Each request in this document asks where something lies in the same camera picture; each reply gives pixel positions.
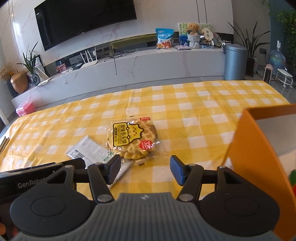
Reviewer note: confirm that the green plant in vase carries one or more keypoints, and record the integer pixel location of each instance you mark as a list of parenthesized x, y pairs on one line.
[(29, 62)]

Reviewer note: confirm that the pink tissue box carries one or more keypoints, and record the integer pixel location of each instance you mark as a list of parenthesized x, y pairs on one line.
[(25, 108)]

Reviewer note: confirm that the white printed snack packet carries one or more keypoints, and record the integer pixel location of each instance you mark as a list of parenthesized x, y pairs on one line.
[(92, 152)]

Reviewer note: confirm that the blue water jug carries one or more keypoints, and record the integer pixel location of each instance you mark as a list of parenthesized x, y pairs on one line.
[(277, 59)]

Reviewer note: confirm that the yellow checkered tablecloth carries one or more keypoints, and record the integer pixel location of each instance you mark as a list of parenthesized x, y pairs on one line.
[(195, 121)]

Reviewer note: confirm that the pink small heater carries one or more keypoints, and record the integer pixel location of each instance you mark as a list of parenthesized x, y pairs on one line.
[(268, 71)]

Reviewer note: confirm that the waffle snack packet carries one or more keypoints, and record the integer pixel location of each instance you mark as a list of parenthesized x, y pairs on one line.
[(135, 139)]

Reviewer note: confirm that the teddy bear in pot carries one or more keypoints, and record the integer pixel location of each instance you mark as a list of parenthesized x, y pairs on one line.
[(193, 35)]

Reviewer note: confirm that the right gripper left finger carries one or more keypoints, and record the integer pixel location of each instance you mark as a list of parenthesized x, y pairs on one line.
[(100, 176)]

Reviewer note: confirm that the white wifi router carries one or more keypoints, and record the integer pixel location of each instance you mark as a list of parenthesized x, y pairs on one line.
[(89, 59)]

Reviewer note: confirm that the blue snack bag on cabinet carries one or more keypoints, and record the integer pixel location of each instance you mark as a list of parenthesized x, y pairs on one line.
[(164, 37)]

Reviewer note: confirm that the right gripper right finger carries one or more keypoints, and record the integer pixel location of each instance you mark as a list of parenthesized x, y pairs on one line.
[(189, 177)]

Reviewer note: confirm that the white round stool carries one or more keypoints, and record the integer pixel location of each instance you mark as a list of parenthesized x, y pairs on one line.
[(284, 77)]

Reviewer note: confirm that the white marble tv cabinet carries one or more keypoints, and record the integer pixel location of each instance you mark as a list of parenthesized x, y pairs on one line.
[(137, 67)]

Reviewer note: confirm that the grey metal trash bin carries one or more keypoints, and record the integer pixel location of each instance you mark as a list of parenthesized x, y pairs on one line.
[(235, 62)]

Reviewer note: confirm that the black wall television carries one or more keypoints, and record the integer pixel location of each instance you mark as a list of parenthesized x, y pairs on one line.
[(61, 20)]

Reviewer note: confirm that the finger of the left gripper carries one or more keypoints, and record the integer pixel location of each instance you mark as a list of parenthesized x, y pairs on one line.
[(78, 163)]

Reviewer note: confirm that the orange cardboard box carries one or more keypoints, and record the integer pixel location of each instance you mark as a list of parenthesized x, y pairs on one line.
[(263, 152)]

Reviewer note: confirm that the bronze round vase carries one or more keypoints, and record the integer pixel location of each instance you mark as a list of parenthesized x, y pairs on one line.
[(20, 82)]

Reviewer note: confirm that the potted long leaf plant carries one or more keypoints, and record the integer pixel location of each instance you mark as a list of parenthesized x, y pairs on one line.
[(250, 42)]

